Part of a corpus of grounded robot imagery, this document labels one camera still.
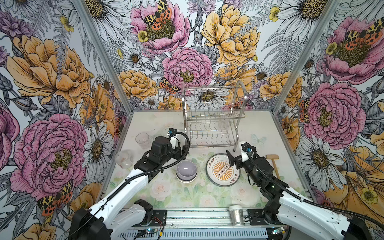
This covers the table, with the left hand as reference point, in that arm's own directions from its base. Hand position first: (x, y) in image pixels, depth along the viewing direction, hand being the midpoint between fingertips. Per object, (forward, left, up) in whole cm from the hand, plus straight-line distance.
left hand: (180, 148), depth 80 cm
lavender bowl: (-7, -3, -12) cm, 14 cm away
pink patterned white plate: (-7, -22, -15) cm, 27 cm away
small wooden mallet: (+2, -56, -15) cm, 58 cm away
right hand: (-3, -28, +1) cm, 28 cm away
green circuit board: (-34, +13, -17) cm, 40 cm away
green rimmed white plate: (-13, -23, -14) cm, 30 cm away
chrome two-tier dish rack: (+14, -17, +11) cm, 25 cm away
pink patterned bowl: (-14, -3, -11) cm, 18 cm away
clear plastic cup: (+2, +35, -16) cm, 39 cm away
